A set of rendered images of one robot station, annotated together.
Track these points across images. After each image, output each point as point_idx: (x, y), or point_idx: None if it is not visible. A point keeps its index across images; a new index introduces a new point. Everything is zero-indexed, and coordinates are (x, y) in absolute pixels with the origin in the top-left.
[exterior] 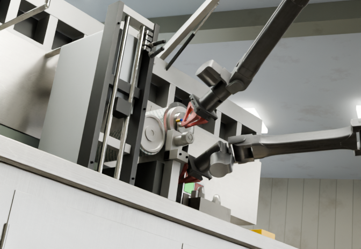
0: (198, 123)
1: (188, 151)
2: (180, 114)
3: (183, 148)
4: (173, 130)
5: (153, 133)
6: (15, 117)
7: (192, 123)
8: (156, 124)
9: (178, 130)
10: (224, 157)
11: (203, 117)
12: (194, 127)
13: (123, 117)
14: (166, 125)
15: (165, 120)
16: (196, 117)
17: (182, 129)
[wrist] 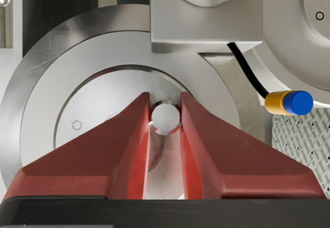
0: (118, 129)
1: (14, 11)
2: (179, 190)
3: (37, 36)
4: (261, 32)
5: (327, 7)
6: None
7: (142, 132)
8: (308, 70)
9: (168, 76)
10: None
11: (192, 214)
12: (2, 167)
13: None
14: (233, 89)
15: (248, 116)
16: (284, 162)
17: (133, 96)
